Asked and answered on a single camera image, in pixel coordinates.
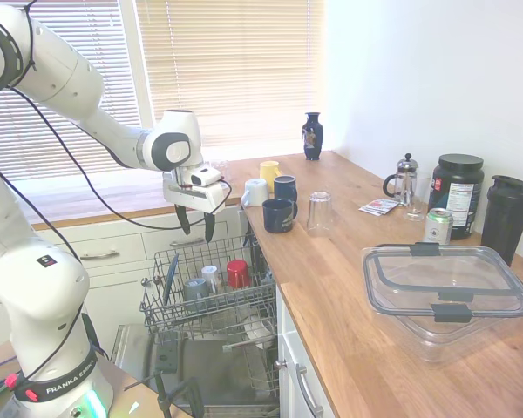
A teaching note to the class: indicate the white mug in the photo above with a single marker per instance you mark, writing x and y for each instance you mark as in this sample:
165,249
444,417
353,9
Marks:
257,192

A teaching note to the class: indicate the yellow mug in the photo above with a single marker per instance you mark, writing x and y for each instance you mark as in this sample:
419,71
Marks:
268,172

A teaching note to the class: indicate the dishwasher tub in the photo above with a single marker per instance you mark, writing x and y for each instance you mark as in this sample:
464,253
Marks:
255,257

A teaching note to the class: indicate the faceted clear drinking glass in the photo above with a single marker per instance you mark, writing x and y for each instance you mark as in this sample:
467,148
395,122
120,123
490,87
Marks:
225,170

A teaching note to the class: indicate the slatted window blind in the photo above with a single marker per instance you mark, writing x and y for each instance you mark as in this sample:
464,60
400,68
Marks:
231,74
113,65

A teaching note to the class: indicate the dark blue plate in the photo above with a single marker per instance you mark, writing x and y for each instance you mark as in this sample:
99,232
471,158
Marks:
171,278

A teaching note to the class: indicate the glass French press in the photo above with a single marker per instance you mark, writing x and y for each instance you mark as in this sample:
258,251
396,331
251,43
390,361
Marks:
406,183

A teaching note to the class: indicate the black shaker bottle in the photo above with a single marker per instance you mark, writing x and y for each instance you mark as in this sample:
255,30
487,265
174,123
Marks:
505,222

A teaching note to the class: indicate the red white sachet packet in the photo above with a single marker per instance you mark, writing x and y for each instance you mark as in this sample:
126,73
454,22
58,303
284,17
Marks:
388,204

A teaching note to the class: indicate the red mug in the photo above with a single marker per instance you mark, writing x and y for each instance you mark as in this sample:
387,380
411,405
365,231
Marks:
238,274

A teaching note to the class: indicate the clear lid with grey clips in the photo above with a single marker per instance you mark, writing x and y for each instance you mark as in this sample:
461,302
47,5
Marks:
377,287

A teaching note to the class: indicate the grey mug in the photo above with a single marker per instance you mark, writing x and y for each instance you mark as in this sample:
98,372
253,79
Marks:
195,291

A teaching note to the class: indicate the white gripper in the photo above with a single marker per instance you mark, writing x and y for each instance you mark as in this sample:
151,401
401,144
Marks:
192,198

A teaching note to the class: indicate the clear tumbler glass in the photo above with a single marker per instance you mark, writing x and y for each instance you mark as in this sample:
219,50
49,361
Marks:
320,213

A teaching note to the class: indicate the white bowl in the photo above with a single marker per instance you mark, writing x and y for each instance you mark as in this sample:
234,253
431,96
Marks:
259,331

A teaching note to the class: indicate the small white cup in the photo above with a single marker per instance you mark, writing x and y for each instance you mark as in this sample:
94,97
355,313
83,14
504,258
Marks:
210,276

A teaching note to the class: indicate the tall clear glass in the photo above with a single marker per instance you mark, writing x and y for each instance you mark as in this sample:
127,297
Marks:
417,204

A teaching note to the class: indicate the green white drink can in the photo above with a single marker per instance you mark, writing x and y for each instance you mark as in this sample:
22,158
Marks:
438,226

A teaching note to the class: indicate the black protein powder tub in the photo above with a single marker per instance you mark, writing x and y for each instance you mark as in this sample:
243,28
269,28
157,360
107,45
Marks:
459,196

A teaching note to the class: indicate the clear plastic food container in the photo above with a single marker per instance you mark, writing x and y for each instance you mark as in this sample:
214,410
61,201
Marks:
440,344

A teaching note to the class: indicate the plain navy mug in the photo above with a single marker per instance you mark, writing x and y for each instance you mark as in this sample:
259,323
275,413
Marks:
285,189

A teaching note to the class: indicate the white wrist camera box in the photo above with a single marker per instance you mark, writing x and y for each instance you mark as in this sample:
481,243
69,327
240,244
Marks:
205,176

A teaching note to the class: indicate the dark blue painted vase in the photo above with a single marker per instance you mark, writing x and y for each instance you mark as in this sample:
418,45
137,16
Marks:
312,139

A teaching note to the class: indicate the navy mug with print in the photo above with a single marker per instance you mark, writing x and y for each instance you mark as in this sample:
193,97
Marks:
276,215

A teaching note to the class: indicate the stainless dishwasher door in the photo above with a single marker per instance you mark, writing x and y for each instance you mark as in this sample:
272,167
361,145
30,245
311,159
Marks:
200,370

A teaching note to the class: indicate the white kitchen cabinet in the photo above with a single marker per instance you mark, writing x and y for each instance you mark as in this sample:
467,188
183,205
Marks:
126,270
294,339

